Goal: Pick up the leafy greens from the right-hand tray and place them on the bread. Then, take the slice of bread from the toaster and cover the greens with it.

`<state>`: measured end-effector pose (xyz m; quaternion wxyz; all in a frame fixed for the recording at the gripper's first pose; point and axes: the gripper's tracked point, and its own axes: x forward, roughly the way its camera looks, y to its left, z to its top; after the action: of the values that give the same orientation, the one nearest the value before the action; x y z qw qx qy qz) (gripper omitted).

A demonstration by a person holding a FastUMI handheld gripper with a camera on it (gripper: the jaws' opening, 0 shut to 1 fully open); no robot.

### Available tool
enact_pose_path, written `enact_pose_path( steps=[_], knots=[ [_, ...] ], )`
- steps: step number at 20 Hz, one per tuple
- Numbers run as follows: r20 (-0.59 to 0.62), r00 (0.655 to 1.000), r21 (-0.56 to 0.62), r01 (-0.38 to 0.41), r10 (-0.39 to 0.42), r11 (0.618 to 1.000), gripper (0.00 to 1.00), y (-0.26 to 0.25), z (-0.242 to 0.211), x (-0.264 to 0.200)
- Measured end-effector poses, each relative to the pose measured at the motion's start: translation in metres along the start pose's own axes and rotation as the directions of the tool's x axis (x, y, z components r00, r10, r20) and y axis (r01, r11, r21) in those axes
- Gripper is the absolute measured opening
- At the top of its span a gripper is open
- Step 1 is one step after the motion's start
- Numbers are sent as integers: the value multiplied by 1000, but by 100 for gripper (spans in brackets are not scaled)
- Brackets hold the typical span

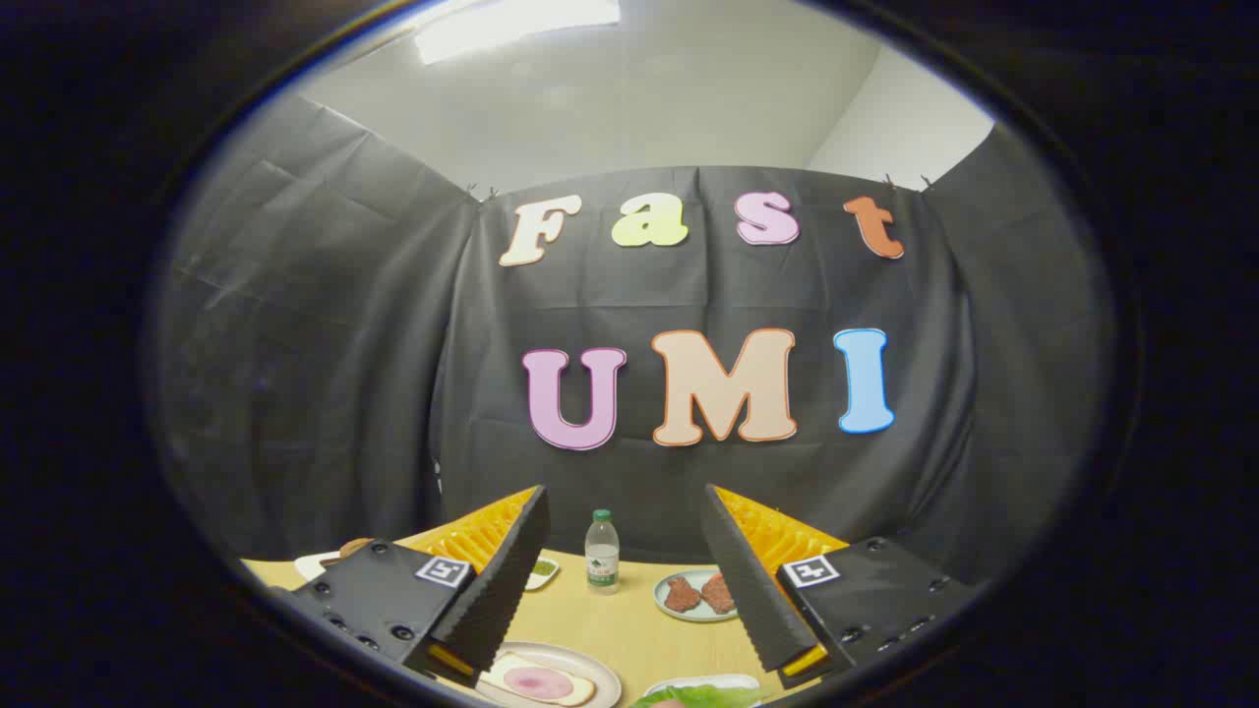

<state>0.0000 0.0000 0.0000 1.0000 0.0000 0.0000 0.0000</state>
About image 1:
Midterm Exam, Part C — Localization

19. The pink ham slice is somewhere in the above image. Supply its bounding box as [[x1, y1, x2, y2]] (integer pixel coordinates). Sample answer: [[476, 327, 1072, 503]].
[[505, 667, 571, 701]]

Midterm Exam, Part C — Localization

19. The clear green-capped water bottle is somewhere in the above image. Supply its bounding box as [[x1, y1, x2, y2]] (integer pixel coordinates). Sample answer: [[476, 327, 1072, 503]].
[[585, 509, 621, 595]]

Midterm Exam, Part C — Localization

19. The white oval plate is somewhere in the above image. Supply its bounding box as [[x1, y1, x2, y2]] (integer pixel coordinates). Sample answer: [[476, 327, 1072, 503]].
[[644, 674, 761, 708]]

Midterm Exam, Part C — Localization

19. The pale green plate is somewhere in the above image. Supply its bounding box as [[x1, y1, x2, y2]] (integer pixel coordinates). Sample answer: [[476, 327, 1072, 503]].
[[653, 569, 739, 623]]

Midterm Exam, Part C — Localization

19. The green lettuce leaf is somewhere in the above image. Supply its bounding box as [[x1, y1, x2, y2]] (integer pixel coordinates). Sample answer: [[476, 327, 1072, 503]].
[[629, 685, 763, 708]]

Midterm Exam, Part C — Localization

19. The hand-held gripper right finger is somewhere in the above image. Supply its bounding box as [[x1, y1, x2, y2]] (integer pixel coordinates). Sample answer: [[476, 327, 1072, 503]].
[[700, 484, 985, 689]]

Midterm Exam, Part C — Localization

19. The bread slice under ham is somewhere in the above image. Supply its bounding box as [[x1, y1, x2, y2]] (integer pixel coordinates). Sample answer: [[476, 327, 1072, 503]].
[[479, 652, 597, 707]]

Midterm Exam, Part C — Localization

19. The black backdrop cloth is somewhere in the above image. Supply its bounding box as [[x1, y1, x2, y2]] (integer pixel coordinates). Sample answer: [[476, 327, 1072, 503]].
[[157, 93, 1117, 591]]

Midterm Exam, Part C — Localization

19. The beige round plate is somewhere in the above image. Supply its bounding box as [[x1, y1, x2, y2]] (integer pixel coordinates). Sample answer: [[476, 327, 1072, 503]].
[[475, 642, 623, 708]]

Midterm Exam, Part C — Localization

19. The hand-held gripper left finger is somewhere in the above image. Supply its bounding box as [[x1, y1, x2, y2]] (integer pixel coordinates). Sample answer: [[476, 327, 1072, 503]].
[[270, 485, 552, 689]]

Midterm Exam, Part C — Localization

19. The ceiling light panel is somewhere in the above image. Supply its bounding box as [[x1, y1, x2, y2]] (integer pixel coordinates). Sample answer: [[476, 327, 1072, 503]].
[[413, 0, 623, 65]]

